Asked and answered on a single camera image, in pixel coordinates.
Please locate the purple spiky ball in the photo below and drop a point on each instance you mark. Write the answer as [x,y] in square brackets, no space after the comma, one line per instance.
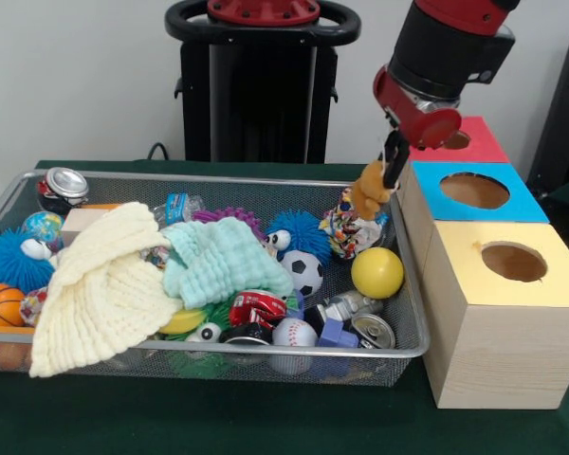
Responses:
[237,215]

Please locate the mint green cloth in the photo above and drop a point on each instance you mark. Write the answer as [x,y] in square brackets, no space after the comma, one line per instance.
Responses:
[218,265]

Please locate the small orange basketball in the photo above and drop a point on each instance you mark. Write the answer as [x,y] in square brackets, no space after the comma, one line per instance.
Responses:
[0,305]

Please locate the small soccer ball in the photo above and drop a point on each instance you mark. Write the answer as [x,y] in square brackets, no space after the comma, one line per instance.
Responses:
[303,272]

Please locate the yellow green plastic banana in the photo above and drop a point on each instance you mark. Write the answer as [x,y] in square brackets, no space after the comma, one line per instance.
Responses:
[185,321]

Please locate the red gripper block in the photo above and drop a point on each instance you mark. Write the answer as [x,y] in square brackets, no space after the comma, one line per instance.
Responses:
[436,128]

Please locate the silver drink can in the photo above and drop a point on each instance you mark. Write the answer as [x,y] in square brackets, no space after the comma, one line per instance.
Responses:
[64,187]

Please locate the blue spiky ball with eyes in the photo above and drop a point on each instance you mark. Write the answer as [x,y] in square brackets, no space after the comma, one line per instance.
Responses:
[301,227]
[5,263]

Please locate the yellow ball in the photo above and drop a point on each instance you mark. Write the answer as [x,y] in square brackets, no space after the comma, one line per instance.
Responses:
[378,272]

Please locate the wooden three-hole box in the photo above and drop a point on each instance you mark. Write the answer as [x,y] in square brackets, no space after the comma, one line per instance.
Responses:
[502,351]

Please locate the small brown plush toy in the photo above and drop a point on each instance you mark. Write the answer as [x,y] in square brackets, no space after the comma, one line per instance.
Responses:
[367,189]

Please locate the shallow clear mesh bin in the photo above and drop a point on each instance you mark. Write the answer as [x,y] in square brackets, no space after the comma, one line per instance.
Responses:
[408,303]

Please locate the small baseball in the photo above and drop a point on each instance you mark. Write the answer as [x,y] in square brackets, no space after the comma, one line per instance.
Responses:
[295,332]

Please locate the green spiky ball with eye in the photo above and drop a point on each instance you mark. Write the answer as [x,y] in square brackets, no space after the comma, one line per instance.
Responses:
[204,332]

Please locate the cream yellow cloth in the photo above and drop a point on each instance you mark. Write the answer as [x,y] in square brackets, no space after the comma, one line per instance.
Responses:
[104,294]

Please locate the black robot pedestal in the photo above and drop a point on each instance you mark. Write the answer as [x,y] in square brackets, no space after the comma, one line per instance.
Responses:
[265,95]

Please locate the dark green tablecloth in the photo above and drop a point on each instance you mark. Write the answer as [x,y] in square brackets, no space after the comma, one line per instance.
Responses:
[218,417]

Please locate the black upright panel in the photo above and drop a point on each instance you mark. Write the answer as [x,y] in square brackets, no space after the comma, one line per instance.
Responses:
[564,118]

